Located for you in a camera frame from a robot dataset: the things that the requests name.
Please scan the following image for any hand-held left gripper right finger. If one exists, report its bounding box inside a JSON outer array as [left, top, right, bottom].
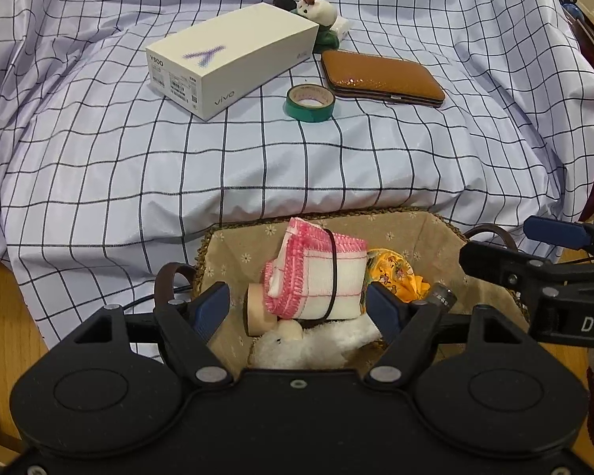
[[365, 281, 530, 390]]

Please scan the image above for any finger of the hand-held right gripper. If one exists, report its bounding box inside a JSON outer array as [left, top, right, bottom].
[[523, 216, 594, 253], [459, 239, 594, 293]]

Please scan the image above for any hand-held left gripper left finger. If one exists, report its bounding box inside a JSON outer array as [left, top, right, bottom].
[[72, 281, 234, 389]]

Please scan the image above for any woven basket with fabric liner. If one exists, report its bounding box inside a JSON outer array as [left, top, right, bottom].
[[153, 208, 530, 372]]

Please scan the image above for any dark grey cosmetic tube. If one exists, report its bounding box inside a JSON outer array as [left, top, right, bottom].
[[427, 283, 459, 314]]

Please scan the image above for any pink-edged white cloth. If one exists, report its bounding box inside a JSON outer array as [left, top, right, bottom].
[[262, 217, 368, 320]]

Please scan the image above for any white teddy bear plush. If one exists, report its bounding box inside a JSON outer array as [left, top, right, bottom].
[[250, 317, 382, 371]]

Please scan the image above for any green tape roll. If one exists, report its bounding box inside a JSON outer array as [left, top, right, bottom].
[[286, 84, 337, 124]]

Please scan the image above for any small plush with green scarf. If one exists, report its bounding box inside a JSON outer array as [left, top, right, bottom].
[[272, 0, 352, 54]]

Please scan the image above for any yellow embroidered pouch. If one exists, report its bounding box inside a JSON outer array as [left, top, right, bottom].
[[364, 249, 431, 302]]

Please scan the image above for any beige tape roll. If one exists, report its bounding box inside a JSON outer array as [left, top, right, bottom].
[[245, 283, 278, 337]]

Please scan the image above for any checked light blue sheet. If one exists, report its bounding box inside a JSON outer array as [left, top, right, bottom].
[[0, 0, 594, 352]]

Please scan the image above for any brown leather case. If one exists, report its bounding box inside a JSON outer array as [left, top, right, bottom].
[[320, 49, 446, 108]]

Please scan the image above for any white phone box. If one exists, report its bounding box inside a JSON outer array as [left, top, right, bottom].
[[146, 2, 320, 123]]

